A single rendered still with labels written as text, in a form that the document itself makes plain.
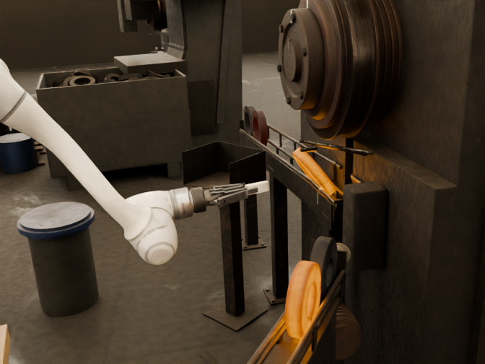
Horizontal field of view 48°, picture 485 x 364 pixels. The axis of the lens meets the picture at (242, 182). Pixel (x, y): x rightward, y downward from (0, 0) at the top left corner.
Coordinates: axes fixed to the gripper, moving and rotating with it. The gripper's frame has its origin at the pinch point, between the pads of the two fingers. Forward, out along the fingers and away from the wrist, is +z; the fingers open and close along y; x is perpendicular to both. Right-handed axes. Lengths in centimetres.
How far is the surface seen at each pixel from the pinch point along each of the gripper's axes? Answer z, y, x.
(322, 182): 20.6, 1.3, -2.1
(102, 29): -64, -1000, -5
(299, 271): -6, 61, 6
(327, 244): 3.9, 49.2, 3.3
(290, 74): 13.8, 0.5, 32.3
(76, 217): -64, -73, -26
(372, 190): 25.3, 26.3, 3.3
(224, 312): -11, -49, -73
